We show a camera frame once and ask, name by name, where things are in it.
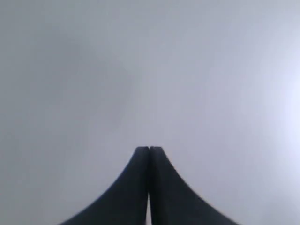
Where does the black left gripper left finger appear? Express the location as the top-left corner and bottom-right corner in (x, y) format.
(63, 147), (150, 225)

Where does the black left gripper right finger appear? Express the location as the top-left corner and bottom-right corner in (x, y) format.
(149, 147), (236, 225)

